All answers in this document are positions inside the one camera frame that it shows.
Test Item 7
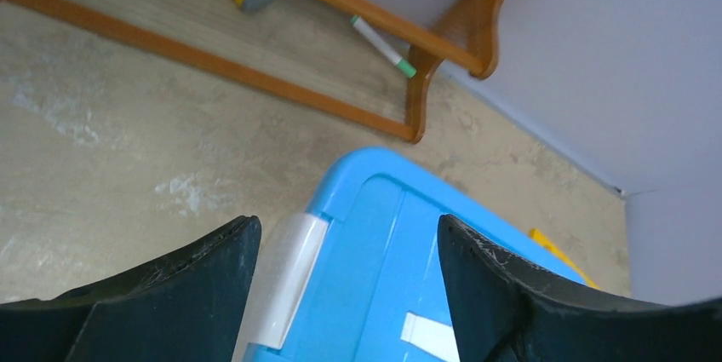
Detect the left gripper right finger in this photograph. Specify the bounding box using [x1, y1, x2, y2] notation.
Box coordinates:
[437, 215, 721, 361]

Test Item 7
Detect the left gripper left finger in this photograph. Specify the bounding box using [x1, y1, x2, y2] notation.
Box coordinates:
[1, 216, 261, 361]

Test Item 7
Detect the yellow test tube rack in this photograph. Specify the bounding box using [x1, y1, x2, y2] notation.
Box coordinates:
[528, 228, 600, 290]

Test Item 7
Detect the blue plastic lid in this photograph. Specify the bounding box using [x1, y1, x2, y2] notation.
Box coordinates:
[242, 147, 582, 361]

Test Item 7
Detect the white plastic bin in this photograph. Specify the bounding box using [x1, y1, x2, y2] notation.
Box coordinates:
[232, 213, 329, 361]

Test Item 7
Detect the white green marker pen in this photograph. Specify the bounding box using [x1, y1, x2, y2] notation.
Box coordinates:
[351, 15, 417, 78]

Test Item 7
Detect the wooden shelf rack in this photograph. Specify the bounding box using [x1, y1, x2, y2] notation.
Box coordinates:
[3, 0, 505, 143]

